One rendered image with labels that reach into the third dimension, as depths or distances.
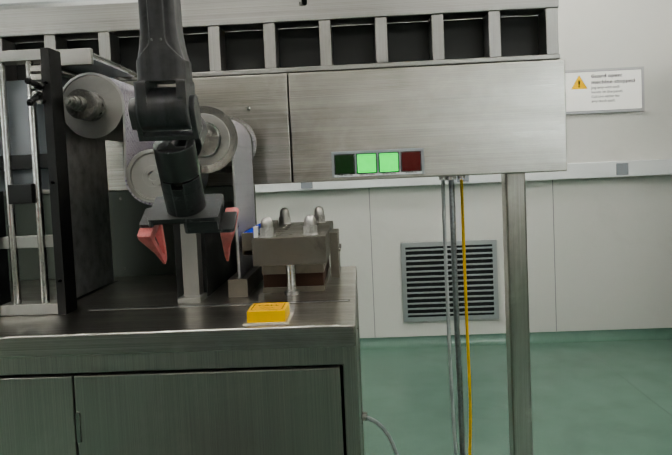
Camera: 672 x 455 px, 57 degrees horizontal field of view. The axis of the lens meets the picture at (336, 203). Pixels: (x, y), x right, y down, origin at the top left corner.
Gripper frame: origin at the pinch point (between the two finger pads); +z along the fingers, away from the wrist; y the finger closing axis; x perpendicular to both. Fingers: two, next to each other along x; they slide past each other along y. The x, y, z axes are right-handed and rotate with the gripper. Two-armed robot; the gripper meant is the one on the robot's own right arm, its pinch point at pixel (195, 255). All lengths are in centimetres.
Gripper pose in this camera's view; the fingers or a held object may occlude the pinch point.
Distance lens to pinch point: 98.1
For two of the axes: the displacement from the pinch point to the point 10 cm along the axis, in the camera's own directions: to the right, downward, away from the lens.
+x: 0.3, 5.4, -8.4
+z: 0.3, 8.4, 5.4
